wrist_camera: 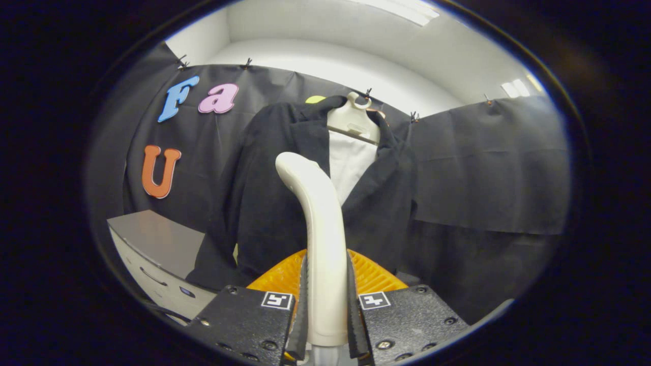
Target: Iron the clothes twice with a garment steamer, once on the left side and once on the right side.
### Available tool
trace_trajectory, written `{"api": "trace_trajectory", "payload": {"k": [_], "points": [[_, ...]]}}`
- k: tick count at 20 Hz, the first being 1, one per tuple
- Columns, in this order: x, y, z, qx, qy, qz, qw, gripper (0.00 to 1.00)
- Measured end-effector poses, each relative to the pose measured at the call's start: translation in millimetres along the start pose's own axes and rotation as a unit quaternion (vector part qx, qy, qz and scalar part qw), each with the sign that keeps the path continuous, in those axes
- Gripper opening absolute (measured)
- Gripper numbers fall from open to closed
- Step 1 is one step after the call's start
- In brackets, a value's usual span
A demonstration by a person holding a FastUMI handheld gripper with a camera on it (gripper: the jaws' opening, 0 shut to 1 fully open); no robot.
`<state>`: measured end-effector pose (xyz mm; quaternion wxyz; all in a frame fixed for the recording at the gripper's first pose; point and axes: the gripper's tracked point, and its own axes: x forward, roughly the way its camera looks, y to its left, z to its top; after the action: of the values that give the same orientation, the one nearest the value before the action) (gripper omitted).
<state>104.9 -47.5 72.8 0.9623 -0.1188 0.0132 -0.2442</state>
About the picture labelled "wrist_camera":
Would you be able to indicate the white garment steamer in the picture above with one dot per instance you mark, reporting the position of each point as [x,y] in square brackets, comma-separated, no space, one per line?
[325,244]

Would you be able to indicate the black backdrop cloth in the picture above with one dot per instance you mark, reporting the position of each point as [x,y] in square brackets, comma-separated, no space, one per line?
[483,168]

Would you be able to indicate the grey cabinet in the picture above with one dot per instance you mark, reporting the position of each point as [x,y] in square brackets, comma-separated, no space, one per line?
[152,244]

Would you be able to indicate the ceiling light panel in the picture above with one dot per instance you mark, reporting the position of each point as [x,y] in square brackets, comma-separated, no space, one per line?
[519,87]
[402,9]

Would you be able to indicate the white mannequin torso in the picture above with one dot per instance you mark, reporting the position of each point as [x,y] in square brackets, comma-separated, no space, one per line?
[351,162]

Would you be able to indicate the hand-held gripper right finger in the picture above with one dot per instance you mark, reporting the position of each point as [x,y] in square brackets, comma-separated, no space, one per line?
[407,320]

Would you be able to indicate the black jacket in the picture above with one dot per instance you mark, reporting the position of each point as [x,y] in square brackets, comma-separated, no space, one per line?
[264,213]

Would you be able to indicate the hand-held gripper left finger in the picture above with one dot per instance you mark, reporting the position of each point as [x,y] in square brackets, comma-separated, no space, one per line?
[249,320]

